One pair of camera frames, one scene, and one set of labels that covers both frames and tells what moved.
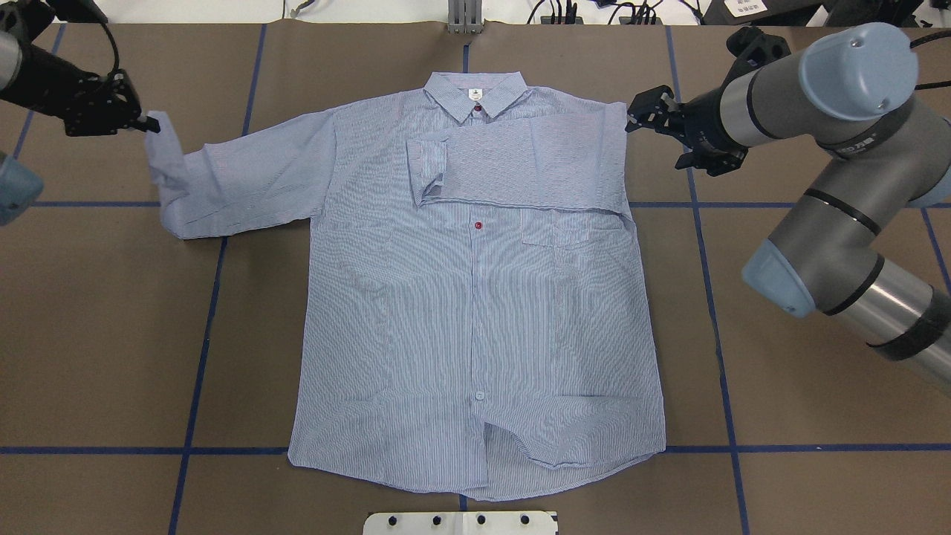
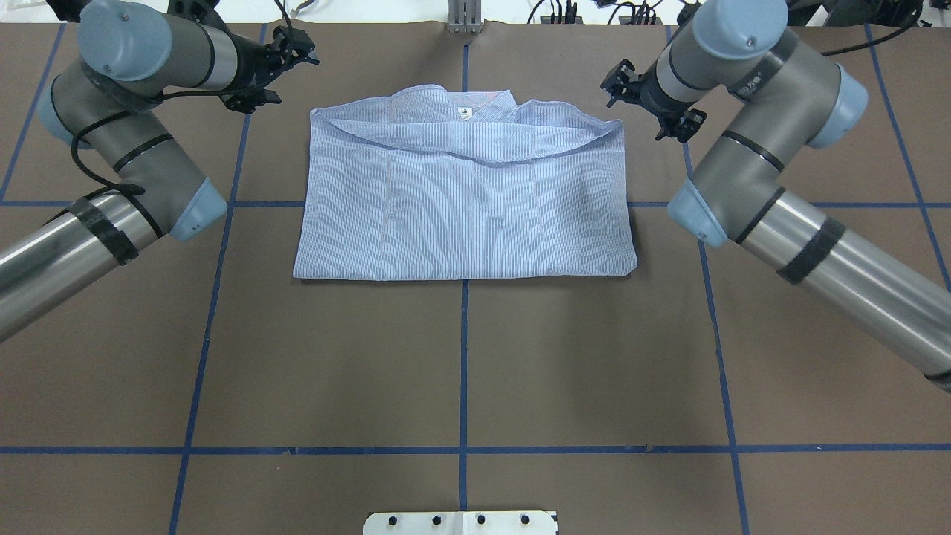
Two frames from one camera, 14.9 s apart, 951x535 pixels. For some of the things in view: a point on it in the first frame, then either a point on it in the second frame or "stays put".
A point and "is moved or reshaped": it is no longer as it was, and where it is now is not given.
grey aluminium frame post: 465,16 stays put
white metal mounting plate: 461,523 stays put
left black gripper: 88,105 -> 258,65
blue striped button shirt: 475,321 is moved or reshaped
